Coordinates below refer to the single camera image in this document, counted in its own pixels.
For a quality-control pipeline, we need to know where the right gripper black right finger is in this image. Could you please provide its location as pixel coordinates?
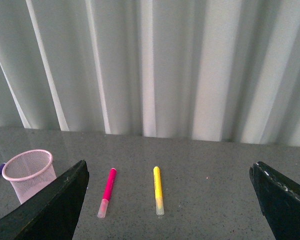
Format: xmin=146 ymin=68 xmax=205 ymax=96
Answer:
xmin=249 ymin=161 xmax=300 ymax=240

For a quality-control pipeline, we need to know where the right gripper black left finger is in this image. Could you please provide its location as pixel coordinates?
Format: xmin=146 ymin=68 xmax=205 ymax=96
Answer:
xmin=0 ymin=160 xmax=88 ymax=240

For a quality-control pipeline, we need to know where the pink pen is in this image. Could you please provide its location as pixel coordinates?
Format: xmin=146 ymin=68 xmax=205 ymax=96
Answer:
xmin=97 ymin=168 xmax=117 ymax=219

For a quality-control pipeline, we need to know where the pink mesh cup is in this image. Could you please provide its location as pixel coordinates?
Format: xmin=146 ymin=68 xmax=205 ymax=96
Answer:
xmin=2 ymin=149 xmax=57 ymax=204

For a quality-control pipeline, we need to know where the yellow pen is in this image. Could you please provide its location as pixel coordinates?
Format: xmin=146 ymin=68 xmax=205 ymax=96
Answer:
xmin=153 ymin=166 xmax=165 ymax=216

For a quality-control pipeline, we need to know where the white curtain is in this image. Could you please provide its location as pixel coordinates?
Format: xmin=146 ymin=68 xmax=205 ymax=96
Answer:
xmin=0 ymin=0 xmax=300 ymax=147

